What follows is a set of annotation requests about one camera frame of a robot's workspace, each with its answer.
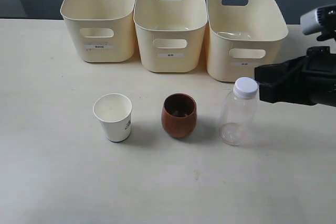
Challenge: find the white paper cup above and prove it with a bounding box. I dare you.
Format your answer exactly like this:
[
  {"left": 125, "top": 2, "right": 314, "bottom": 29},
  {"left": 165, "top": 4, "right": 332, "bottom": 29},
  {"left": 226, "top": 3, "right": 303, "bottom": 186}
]
[{"left": 93, "top": 93, "right": 132, "bottom": 143}]

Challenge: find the cream plastic bin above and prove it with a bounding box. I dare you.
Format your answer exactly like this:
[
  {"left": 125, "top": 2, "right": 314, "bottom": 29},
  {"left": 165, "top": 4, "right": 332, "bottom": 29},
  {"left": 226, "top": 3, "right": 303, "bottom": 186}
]
[
  {"left": 133, "top": 0, "right": 208, "bottom": 73},
  {"left": 60, "top": 0, "right": 136, "bottom": 63},
  {"left": 206, "top": 0, "right": 288, "bottom": 82}
]

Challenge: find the brown wooden cup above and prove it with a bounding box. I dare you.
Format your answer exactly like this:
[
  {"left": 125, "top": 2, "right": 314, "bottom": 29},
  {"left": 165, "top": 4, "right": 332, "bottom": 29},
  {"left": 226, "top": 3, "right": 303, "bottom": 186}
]
[{"left": 161, "top": 93, "right": 197, "bottom": 138}]

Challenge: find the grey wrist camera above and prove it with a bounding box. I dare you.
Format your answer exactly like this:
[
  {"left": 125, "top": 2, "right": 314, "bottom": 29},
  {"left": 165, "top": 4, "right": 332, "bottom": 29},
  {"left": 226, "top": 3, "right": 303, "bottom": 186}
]
[{"left": 300, "top": 5, "right": 335, "bottom": 35}]

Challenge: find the clear plastic bottle white cap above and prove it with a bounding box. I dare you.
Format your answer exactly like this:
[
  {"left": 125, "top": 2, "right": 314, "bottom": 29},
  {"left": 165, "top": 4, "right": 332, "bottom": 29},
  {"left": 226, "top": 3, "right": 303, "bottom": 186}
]
[{"left": 219, "top": 77, "right": 258, "bottom": 146}]

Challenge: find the left cream plastic bin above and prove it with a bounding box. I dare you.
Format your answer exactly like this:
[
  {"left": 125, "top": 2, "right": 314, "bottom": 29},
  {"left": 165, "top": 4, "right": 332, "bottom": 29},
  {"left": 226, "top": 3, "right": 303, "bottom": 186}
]
[{"left": 60, "top": 0, "right": 136, "bottom": 63}]

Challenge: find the middle cream plastic bin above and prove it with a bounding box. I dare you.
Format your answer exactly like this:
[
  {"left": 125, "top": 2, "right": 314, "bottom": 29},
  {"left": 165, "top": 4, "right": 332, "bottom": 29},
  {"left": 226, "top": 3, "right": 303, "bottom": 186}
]
[{"left": 133, "top": 0, "right": 208, "bottom": 73}]

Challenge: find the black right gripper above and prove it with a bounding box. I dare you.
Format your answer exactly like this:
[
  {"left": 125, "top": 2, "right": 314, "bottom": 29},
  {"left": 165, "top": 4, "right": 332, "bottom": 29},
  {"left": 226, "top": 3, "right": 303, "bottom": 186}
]
[{"left": 254, "top": 46, "right": 335, "bottom": 106}]

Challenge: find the right cream plastic bin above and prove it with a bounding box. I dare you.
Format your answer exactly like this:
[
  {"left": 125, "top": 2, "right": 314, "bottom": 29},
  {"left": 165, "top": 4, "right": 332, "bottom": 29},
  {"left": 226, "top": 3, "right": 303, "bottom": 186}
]
[{"left": 206, "top": 0, "right": 288, "bottom": 82}]

